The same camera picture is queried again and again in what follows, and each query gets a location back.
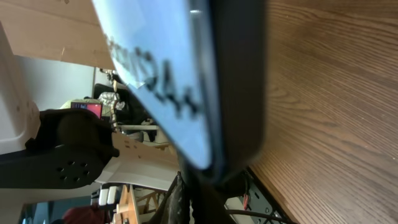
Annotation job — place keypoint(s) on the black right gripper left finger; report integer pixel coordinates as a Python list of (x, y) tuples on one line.
[(175, 207)]

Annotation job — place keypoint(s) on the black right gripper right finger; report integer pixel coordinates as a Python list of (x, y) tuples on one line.
[(208, 207)]

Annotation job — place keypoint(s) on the blue Galaxy smartphone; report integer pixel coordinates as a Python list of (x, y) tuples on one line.
[(199, 69)]

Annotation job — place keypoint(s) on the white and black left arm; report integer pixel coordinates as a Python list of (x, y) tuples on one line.
[(68, 148)]

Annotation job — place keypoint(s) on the red laptop screen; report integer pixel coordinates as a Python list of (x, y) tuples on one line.
[(95, 108)]

